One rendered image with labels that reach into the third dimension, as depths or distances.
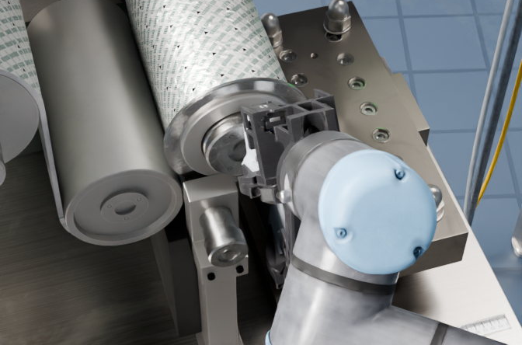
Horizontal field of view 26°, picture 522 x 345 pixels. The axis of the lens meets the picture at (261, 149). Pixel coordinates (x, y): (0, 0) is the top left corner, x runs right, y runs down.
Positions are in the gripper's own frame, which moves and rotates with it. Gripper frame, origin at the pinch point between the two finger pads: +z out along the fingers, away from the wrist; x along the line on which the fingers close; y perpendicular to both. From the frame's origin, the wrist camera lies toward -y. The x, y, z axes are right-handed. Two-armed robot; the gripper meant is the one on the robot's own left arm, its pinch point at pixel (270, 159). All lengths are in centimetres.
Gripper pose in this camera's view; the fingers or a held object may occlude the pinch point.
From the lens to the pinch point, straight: 107.4
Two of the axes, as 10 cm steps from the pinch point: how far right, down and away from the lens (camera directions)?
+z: -2.2, -1.6, 9.6
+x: -9.6, 2.2, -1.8
